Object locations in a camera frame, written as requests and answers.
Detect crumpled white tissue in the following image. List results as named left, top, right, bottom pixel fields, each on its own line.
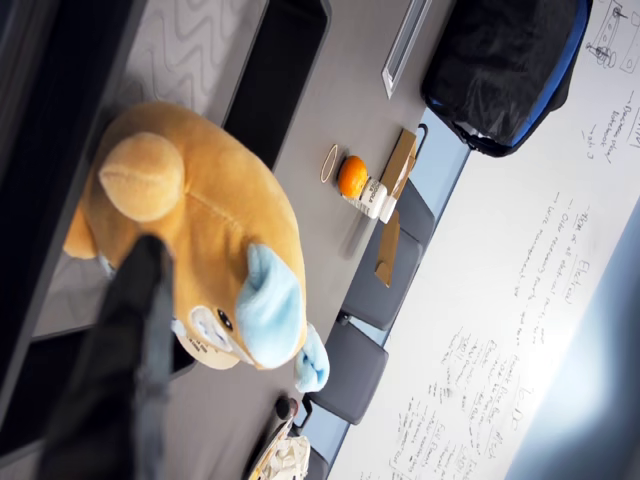
left=259, top=434, right=311, bottom=480

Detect flat brown cardboard piece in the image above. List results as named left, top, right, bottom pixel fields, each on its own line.
left=373, top=209, right=402, bottom=289

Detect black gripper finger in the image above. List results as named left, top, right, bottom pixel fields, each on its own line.
left=37, top=233, right=176, bottom=480

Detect beige rubber band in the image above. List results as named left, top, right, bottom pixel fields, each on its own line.
left=319, top=144, right=344, bottom=185

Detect silver foil plate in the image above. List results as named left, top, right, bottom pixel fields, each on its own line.
left=244, top=414, right=296, bottom=480

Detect brown cardboard box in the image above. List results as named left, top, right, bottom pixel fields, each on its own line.
left=379, top=128, right=419, bottom=199

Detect whiteboard with handwriting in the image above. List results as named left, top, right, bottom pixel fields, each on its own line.
left=329, top=0, right=640, bottom=480

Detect orange mandarin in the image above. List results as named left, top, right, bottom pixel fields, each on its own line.
left=337, top=155, right=370, bottom=197

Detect white pill bottle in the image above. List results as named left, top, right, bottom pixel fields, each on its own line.
left=357, top=174, right=399, bottom=224

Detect silver table cable slot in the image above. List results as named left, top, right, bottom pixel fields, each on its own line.
left=382, top=0, right=434, bottom=94

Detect tan plush toy blue ears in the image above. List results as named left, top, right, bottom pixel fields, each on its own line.
left=62, top=101, right=331, bottom=393

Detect black backpack blue trim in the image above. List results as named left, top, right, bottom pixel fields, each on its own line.
left=419, top=0, right=594, bottom=159

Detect grey office chair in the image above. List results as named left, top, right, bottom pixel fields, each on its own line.
left=344, top=177, right=436, bottom=331
left=304, top=322, right=390, bottom=426
left=299, top=434, right=332, bottom=480

